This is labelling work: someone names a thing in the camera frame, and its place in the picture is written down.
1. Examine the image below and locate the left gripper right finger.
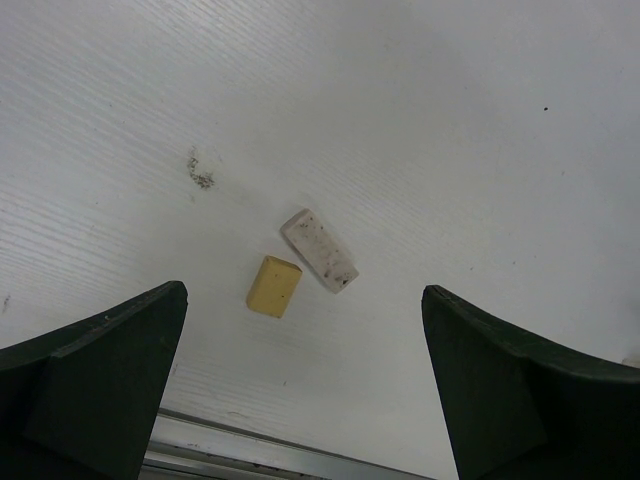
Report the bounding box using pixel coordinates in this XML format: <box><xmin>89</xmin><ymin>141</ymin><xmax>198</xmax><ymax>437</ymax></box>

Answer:
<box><xmin>422</xmin><ymin>285</ymin><xmax>639</xmax><ymax>479</ymax></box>

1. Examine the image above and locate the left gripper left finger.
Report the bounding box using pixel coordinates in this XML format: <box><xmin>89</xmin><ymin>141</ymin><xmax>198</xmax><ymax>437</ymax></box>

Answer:
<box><xmin>1</xmin><ymin>281</ymin><xmax>188</xmax><ymax>479</ymax></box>

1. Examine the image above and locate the tan eraser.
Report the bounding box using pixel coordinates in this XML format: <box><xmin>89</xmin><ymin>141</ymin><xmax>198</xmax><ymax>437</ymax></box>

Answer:
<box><xmin>246</xmin><ymin>255</ymin><xmax>302</xmax><ymax>318</ymax></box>

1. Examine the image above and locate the grey white eraser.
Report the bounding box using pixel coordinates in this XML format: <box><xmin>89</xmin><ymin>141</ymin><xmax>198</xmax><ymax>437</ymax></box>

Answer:
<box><xmin>280</xmin><ymin>208</ymin><xmax>359</xmax><ymax>294</ymax></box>

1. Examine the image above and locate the aluminium front rail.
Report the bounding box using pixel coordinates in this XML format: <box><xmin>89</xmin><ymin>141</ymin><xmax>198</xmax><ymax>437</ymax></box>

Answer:
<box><xmin>145</xmin><ymin>408</ymin><xmax>418</xmax><ymax>479</ymax></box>

